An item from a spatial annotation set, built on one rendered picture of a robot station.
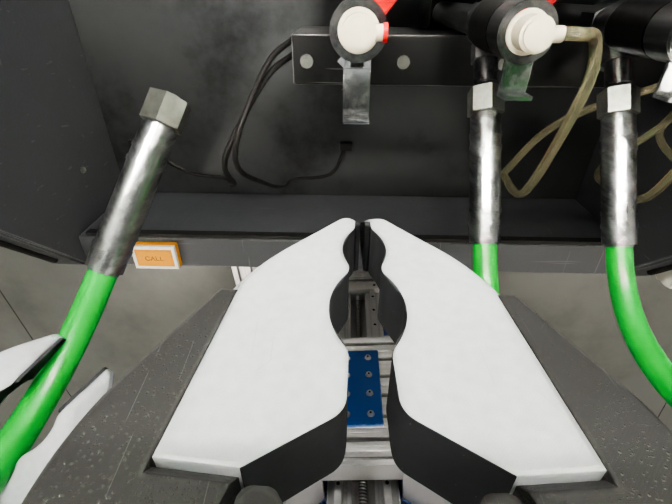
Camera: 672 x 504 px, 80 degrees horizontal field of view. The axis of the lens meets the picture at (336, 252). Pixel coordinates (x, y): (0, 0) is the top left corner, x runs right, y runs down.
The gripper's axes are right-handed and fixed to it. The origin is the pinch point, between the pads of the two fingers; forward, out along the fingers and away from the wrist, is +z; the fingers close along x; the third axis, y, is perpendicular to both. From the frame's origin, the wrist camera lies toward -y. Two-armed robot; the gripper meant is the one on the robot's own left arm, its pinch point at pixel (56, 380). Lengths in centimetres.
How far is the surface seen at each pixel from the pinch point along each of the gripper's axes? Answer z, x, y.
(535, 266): 31.9, 28.2, 16.5
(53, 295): -20, -62, 182
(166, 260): 8.9, -5.4, 27.7
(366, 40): 19.4, 1.5, -6.2
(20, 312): -35, -71, 194
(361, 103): 19.0, 2.8, -3.0
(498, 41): 23.6, 6.3, -7.1
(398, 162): 36.0, 9.1, 23.8
